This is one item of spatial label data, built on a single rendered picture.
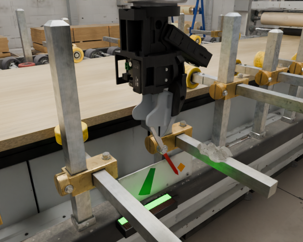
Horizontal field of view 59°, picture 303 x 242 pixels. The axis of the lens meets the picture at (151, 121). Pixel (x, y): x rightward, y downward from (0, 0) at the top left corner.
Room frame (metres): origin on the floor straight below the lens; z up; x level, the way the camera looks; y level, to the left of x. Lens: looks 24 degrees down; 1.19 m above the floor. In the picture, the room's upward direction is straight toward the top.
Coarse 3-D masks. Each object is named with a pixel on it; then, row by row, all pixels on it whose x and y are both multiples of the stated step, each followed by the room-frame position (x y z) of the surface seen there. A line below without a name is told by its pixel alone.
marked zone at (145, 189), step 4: (152, 168) 0.59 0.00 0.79; (152, 172) 0.59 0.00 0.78; (148, 176) 0.58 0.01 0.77; (152, 176) 0.59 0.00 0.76; (148, 180) 0.58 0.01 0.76; (152, 180) 0.59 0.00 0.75; (144, 184) 0.58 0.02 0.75; (148, 184) 0.58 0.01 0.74; (144, 188) 0.58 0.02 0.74; (148, 188) 0.58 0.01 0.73; (140, 192) 0.57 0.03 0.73; (144, 192) 0.58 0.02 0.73; (148, 192) 0.58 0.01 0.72
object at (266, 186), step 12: (144, 120) 0.75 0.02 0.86; (180, 144) 0.63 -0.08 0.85; (192, 144) 0.60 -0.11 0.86; (204, 156) 0.56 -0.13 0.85; (228, 156) 0.54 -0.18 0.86; (216, 168) 0.53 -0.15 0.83; (228, 168) 0.50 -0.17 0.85; (240, 168) 0.49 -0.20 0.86; (240, 180) 0.48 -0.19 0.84; (252, 180) 0.46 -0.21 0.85; (264, 180) 0.45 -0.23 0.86; (264, 192) 0.43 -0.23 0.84
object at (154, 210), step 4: (168, 200) 0.57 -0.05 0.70; (172, 200) 0.57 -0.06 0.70; (160, 204) 0.55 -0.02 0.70; (164, 204) 0.55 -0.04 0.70; (168, 204) 0.55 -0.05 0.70; (152, 208) 0.54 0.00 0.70; (156, 208) 0.54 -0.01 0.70; (160, 208) 0.54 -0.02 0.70; (152, 212) 0.52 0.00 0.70; (156, 212) 0.53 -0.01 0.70; (124, 224) 0.48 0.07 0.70; (128, 224) 0.48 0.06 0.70; (128, 228) 0.47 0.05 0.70
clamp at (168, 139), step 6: (174, 126) 0.68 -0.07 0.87; (180, 126) 0.68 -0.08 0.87; (186, 126) 0.68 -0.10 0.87; (174, 132) 0.65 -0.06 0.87; (180, 132) 0.65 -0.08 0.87; (186, 132) 0.67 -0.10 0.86; (150, 138) 0.62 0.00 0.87; (162, 138) 0.61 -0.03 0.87; (168, 138) 0.63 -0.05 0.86; (174, 138) 0.64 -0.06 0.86; (150, 144) 0.62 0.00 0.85; (156, 144) 0.60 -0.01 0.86; (168, 144) 0.63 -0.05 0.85; (174, 144) 0.64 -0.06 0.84; (150, 150) 0.62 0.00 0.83; (156, 150) 0.60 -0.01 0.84; (168, 150) 0.63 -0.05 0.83
